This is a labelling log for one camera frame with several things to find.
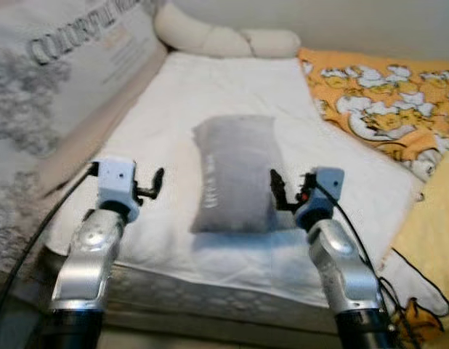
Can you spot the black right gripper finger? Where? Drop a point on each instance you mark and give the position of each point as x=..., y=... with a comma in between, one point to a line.
x=280, y=190

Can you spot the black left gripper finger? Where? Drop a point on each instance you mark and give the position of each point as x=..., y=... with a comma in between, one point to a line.
x=158, y=179

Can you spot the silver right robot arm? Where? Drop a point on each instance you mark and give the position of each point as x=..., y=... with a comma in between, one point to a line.
x=341, y=269

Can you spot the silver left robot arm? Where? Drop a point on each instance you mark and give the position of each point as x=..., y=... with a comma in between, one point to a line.
x=90, y=254

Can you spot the grey rectangular pillow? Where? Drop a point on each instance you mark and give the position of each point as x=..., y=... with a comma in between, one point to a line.
x=235, y=167

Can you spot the white bed mattress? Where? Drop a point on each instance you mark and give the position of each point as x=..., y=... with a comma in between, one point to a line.
x=210, y=80

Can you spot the grey printed bed panel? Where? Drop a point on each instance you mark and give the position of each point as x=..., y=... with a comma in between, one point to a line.
x=50, y=87

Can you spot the beige bolster pillow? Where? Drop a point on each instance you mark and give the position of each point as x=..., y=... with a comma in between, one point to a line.
x=210, y=40

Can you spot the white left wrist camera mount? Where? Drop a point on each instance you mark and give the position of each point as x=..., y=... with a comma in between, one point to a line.
x=115, y=178

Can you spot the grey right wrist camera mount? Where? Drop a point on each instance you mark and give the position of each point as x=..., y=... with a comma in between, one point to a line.
x=330, y=182

